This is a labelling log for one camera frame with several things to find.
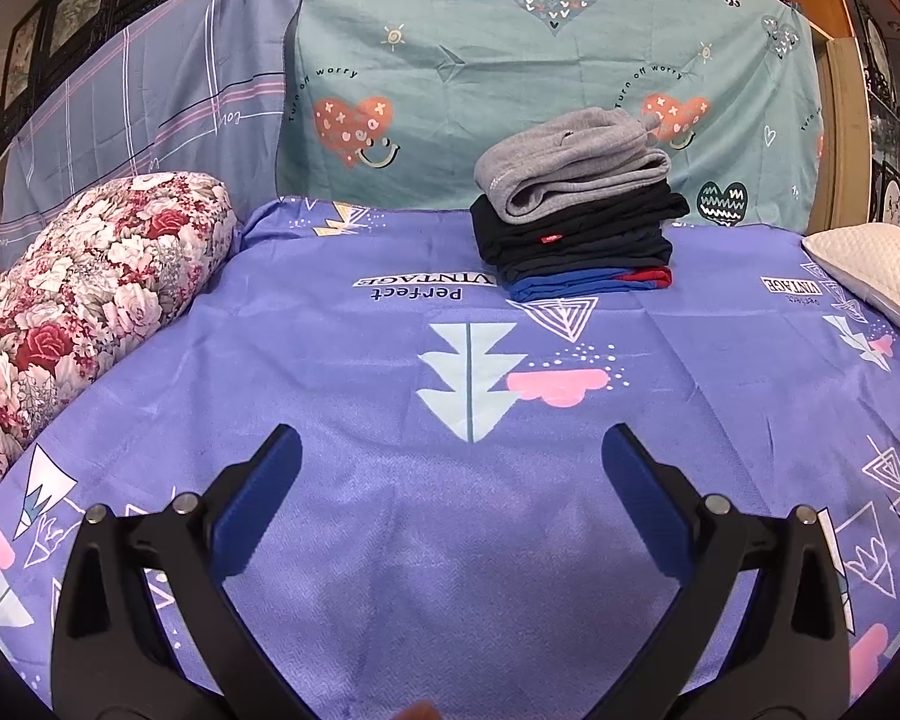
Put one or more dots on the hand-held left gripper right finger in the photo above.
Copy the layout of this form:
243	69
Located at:
645	491

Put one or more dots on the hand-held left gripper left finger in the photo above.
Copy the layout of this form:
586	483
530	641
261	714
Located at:
259	491

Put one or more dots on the grey sweatshirt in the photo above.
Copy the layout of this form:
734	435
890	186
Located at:
570	165

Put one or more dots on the blue folded pants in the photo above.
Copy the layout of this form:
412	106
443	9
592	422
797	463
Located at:
570	286

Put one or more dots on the dark navy folded pants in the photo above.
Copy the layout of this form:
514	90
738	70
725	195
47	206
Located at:
577	262

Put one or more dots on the black folded pants red label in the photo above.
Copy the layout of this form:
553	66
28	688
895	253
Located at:
592	221

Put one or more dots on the white quilted pillow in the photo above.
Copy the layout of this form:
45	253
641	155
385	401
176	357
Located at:
877	270

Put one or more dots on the purple printed bedsheet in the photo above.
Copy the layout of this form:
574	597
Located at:
390	390

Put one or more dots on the floral bolster pillow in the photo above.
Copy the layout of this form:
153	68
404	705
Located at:
75	300

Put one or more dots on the wooden display cabinet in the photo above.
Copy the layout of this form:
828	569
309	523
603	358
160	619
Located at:
885	75

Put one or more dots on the purple plaid sheet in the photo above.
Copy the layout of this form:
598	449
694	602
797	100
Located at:
142	105

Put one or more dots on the teal heart print sheet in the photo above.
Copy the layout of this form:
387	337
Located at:
457	52

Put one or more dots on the dark carved wooden headboard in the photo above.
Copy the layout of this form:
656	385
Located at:
67	7

